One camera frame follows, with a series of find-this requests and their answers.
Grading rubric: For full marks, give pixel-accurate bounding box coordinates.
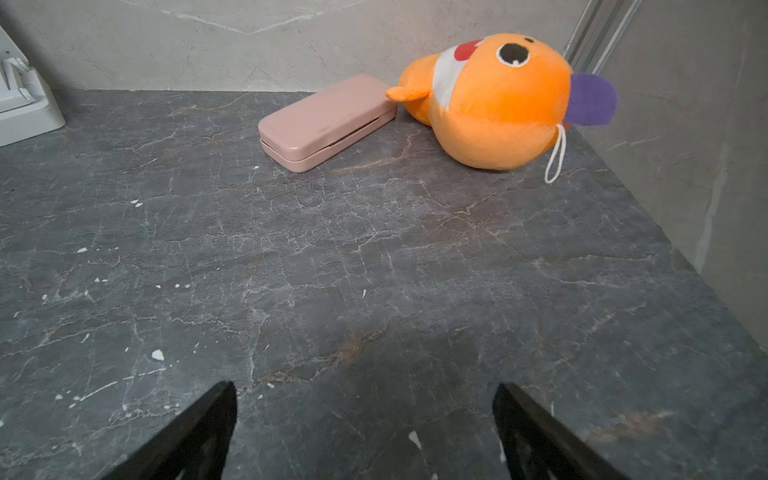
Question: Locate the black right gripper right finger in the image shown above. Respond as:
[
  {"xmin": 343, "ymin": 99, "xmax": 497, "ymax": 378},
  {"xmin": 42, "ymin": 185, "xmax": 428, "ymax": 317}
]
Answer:
[{"xmin": 493, "ymin": 383, "xmax": 628, "ymax": 480}]

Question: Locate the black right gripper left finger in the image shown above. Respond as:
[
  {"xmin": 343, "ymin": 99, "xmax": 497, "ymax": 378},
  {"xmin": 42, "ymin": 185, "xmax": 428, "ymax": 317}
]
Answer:
[{"xmin": 105, "ymin": 381, "xmax": 238, "ymax": 479}]

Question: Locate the orange plush fish toy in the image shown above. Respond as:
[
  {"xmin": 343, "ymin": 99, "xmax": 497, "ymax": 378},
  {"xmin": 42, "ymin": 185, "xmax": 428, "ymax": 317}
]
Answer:
[{"xmin": 386, "ymin": 33, "xmax": 619, "ymax": 184}]

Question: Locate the pink rectangular case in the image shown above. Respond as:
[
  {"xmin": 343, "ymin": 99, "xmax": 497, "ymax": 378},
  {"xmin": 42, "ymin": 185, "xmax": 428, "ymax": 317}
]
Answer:
[{"xmin": 258, "ymin": 74, "xmax": 397, "ymax": 173}]

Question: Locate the white open flip box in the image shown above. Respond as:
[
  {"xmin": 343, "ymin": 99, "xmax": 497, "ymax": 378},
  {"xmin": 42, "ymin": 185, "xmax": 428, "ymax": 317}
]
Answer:
[{"xmin": 0, "ymin": 29, "xmax": 66, "ymax": 146}]

